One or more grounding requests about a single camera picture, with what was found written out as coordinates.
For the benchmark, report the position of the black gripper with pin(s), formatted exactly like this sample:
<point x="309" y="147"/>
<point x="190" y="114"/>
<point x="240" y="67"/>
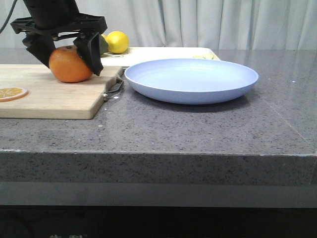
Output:
<point x="42" y="29"/>

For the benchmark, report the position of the orange fruit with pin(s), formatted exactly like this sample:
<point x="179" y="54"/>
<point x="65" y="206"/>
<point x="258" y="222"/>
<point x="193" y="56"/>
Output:
<point x="67" y="66"/>

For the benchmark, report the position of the light blue plate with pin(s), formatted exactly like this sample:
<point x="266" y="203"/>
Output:
<point x="191" y="81"/>

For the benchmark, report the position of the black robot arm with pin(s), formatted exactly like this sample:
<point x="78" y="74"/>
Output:
<point x="53" y="5"/>

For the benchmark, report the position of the white tray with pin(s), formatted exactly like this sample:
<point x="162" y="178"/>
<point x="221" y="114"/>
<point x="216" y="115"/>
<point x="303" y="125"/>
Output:
<point x="135" y="55"/>

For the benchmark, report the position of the green lime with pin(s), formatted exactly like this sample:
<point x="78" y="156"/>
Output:
<point x="103" y="45"/>

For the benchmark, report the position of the yellow lemon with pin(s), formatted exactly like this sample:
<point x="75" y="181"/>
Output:
<point x="118" y="42"/>

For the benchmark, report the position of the wooden cutting board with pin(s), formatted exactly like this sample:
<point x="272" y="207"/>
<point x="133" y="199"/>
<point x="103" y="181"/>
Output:
<point x="49" y="98"/>

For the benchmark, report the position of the orange slice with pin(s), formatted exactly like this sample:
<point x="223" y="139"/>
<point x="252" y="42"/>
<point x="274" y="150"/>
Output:
<point x="13" y="93"/>

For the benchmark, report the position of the pale yellow food pieces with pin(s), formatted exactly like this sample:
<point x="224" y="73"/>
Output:
<point x="205" y="56"/>

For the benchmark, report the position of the white curtain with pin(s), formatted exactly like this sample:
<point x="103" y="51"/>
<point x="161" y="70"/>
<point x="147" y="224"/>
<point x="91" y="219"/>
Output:
<point x="213" y="24"/>

